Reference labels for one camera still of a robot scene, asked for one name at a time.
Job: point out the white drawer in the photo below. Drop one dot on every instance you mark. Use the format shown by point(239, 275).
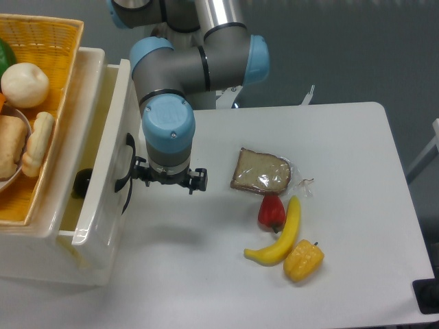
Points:
point(92, 225)

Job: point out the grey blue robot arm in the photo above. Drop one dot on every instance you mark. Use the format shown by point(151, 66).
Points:
point(168, 120)

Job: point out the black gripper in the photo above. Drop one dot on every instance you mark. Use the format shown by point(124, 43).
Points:
point(148, 172)

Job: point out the black mangosteen toy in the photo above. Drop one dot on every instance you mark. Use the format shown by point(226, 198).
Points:
point(81, 183)

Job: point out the yellow bell pepper toy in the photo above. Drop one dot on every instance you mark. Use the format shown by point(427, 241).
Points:
point(303, 261)

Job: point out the red bell pepper toy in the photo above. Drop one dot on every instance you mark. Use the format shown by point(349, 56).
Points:
point(272, 213)

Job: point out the green vegetable toy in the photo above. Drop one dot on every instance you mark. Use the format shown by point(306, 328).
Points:
point(7, 57)

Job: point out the white drawer cabinet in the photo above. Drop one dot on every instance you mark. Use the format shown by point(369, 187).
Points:
point(40, 250)

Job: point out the black device at edge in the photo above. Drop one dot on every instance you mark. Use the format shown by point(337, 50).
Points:
point(426, 292)

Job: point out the orange vegetable toy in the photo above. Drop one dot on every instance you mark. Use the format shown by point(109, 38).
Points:
point(2, 101)

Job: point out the bagged bread slice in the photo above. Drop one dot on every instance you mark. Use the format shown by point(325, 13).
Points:
point(267, 174)

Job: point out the white round bun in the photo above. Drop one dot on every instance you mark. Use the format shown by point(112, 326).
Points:
point(25, 85)

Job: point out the black lower drawer handle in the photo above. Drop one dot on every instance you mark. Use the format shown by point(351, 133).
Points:
point(129, 195)

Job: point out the brown bread loaf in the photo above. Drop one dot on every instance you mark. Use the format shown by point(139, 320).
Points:
point(13, 134)

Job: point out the grey bowl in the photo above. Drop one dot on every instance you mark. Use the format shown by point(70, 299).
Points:
point(9, 111)

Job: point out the beige bread roll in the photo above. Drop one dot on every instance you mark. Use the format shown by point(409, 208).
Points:
point(37, 144)

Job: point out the yellow banana toy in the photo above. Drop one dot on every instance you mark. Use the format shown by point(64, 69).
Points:
point(278, 251)

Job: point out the black top drawer handle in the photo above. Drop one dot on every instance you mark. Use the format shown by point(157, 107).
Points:
point(128, 154)

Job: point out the black drawer handle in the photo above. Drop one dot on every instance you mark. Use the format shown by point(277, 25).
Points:
point(129, 195)
point(128, 154)

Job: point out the white frame at right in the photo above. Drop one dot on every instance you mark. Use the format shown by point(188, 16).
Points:
point(424, 158)

